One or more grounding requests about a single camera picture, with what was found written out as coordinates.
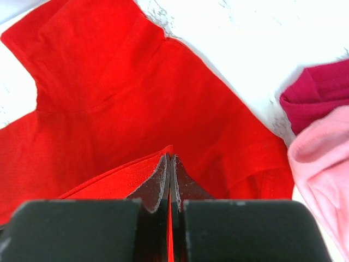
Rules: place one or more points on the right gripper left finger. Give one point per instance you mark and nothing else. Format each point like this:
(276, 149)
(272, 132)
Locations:
(131, 229)

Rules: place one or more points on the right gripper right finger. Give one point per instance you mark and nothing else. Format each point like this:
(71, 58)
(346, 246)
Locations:
(208, 229)

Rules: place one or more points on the red t-shirt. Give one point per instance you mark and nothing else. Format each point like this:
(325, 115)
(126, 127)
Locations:
(114, 95)

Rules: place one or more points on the folded pink t-shirt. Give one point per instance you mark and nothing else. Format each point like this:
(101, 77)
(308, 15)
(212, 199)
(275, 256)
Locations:
(318, 157)

